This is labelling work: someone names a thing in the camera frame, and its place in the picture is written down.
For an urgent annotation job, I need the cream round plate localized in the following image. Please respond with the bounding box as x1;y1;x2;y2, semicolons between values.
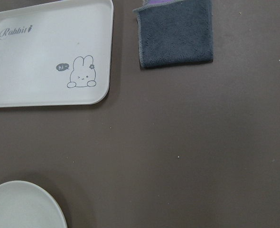
0;180;67;228

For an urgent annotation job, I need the cream rectangular tray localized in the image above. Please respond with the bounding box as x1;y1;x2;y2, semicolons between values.
0;0;114;107

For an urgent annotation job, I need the grey folded cloth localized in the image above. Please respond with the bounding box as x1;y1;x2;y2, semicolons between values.
133;0;214;68

